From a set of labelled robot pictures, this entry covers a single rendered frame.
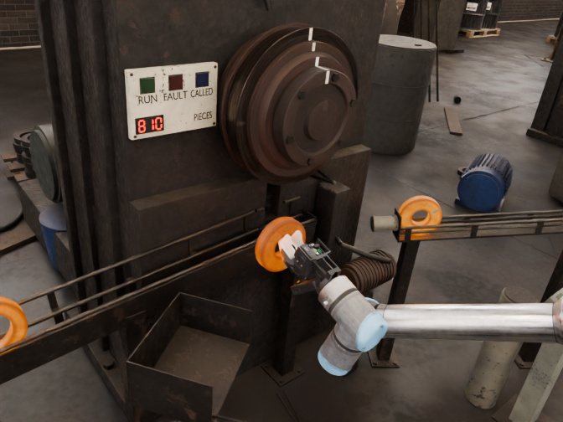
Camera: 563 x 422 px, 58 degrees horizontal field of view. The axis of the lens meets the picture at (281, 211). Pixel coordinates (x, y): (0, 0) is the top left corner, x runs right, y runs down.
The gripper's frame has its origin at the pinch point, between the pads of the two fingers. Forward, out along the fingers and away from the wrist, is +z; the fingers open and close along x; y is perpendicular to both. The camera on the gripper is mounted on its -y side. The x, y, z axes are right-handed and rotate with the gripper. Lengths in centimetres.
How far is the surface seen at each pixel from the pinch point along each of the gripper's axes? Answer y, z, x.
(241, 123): 20.5, 25.6, 1.1
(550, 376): -39, -68, -82
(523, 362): -71, -58, -115
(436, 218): -13, -7, -72
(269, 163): 8.3, 20.3, -8.0
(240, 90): 28.6, 28.9, 1.4
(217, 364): -20.4, -15.4, 26.1
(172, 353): -23.0, -6.1, 33.6
